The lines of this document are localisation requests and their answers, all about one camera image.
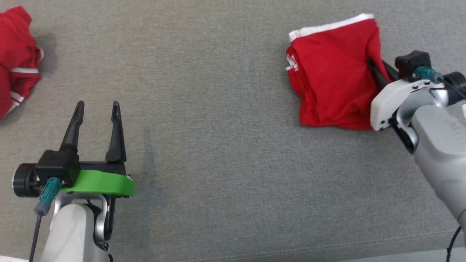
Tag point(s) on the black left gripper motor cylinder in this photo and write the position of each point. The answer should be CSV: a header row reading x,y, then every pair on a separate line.
x,y
23,181

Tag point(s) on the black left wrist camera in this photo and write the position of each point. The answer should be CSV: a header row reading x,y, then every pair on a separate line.
x,y
58,165

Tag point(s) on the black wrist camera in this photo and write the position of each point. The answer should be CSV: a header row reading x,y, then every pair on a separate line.
x,y
58,165
411,62

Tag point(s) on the grey fabric sofa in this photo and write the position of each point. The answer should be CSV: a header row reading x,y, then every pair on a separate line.
x,y
218,109

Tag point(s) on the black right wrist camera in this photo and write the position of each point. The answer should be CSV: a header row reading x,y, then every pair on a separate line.
x,y
411,62

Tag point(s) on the plain red garment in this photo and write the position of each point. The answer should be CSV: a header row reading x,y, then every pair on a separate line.
x,y
335,72

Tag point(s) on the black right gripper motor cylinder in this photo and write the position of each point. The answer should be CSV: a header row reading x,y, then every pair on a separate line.
x,y
457,85

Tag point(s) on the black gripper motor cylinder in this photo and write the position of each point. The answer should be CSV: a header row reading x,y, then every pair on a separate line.
x,y
23,181
457,85

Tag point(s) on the white tape strip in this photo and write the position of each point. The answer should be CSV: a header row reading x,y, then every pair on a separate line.
x,y
11,259

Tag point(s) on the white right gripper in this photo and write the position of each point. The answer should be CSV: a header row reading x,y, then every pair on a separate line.
x,y
386,105

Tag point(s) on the red garment white stripes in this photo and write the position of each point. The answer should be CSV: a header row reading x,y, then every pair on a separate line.
x,y
16,62

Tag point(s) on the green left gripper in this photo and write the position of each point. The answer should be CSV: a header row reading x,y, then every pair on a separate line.
x,y
102,182

